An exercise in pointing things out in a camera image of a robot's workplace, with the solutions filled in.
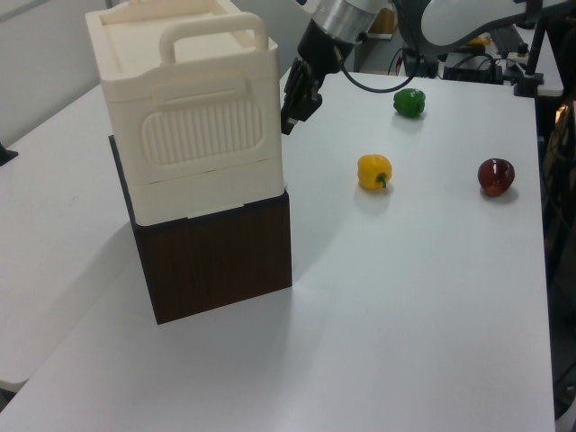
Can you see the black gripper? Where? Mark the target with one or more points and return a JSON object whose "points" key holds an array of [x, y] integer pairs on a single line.
{"points": [[319, 49]]}

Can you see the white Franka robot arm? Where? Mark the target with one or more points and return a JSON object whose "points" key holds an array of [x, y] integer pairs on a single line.
{"points": [[346, 18]]}

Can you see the cream plastic toy cabinet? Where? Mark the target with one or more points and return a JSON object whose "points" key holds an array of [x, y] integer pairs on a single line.
{"points": [[193, 135]]}

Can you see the yellow bell pepper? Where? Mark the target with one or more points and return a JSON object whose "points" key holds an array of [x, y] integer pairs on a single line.
{"points": [[373, 173]]}

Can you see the green bell pepper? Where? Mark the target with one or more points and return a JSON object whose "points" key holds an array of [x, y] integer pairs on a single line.
{"points": [[409, 103]]}

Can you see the brown cardboard box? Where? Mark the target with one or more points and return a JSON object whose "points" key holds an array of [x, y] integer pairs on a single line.
{"points": [[384, 22]]}

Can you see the dark brown wooden drawer base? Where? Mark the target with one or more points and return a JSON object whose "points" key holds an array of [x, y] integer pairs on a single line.
{"points": [[216, 261]]}

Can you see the black electronics box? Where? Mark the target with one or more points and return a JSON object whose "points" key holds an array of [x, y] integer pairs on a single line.
{"points": [[472, 69]]}

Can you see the small yellow object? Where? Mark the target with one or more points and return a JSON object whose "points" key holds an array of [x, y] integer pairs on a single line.
{"points": [[479, 40]]}

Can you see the dark red bell pepper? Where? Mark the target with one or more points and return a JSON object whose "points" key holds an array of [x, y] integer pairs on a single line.
{"points": [[495, 177]]}

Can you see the white emergency stop button box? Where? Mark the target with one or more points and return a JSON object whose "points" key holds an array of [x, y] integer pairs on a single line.
{"points": [[517, 56]]}

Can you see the black pole stand with clamp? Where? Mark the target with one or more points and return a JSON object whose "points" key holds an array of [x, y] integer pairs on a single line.
{"points": [[537, 45]]}

